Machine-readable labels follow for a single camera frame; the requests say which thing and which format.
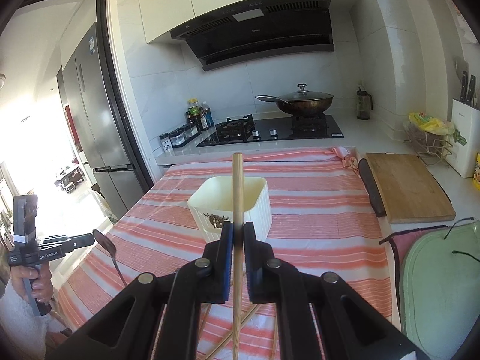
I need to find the black gas stove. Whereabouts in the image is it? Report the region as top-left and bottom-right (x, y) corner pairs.
(198, 114), (344, 147)

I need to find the grey refrigerator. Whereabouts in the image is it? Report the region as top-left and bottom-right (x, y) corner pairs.
(63, 24), (144, 219)

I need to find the wooden cutting board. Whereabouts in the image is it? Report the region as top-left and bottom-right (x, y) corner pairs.
(358, 153), (456, 224)

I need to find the person's left hand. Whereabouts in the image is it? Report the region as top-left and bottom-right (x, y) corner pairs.
(10, 262), (54, 303)

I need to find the spice jar rack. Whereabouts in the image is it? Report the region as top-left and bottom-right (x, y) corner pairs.
(168, 122), (201, 148)

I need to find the wooden chopstick five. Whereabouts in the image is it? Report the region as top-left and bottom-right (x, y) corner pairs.
(269, 320), (278, 360)

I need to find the white spice shaker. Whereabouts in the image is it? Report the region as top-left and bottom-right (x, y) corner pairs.
(160, 133), (173, 153)

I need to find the cream utensil holder box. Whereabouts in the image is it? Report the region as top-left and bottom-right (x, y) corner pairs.
(187, 176), (272, 243)

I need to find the wooden chopstick two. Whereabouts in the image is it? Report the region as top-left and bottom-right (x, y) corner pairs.
(198, 304), (212, 340)

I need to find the black range hood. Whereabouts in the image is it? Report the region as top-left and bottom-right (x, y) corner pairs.
(170, 0), (335, 71)

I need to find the white knife block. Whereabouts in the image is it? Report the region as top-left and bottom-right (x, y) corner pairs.
(449, 58), (480, 180)

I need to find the wire basket with bags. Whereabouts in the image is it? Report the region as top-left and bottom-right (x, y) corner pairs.
(403, 112), (467, 159)

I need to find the large steel spoon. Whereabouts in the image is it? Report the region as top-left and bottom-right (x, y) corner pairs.
(93, 229), (127, 287)

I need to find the wooden chopstick six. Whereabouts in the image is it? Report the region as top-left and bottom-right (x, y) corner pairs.
(232, 153), (244, 360)

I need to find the sauce bottles group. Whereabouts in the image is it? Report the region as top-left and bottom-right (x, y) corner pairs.
(186, 98), (214, 131)

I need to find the pink striped tablecloth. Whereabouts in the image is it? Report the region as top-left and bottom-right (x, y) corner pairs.
(58, 147), (400, 329)

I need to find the wooden chopstick one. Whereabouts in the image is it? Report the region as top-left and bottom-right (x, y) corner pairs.
(204, 304), (260, 360)

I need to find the dark glass kettle jar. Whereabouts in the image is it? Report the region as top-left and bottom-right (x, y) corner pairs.
(356, 87), (374, 120)

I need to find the wok with glass lid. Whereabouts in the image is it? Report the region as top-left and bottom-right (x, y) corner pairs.
(255, 83), (334, 117)

